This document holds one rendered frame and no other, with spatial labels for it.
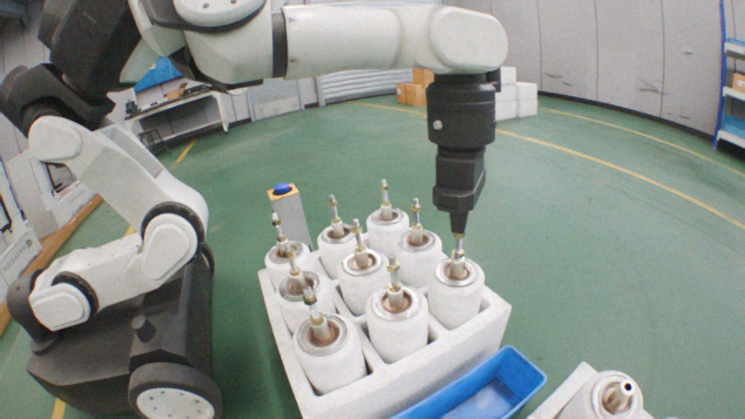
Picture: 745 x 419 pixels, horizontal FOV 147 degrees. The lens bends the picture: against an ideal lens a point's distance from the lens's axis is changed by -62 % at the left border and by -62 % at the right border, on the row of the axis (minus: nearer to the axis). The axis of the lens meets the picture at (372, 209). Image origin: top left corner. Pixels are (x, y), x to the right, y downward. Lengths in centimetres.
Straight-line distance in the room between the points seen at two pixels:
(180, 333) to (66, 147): 42
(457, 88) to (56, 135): 66
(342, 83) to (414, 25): 539
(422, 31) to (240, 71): 17
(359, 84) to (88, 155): 546
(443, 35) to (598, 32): 529
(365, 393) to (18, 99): 83
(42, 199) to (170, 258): 232
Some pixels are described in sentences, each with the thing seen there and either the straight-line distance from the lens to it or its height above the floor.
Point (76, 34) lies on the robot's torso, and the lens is 61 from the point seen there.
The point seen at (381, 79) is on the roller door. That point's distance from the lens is 600.
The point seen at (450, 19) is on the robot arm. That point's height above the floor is 62.
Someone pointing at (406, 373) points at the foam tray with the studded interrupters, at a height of 18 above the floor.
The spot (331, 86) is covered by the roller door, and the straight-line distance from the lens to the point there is 559.
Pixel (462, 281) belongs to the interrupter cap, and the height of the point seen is 25.
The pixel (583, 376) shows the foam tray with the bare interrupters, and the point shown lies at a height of 18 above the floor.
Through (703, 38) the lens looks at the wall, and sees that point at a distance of 521.
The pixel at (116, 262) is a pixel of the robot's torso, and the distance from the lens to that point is 72.
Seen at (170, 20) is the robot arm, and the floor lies 64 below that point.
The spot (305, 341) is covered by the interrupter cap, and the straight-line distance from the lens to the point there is 41.
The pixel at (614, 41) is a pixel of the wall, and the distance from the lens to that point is 543.
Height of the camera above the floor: 57
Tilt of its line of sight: 28 degrees down
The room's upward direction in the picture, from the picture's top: 7 degrees counter-clockwise
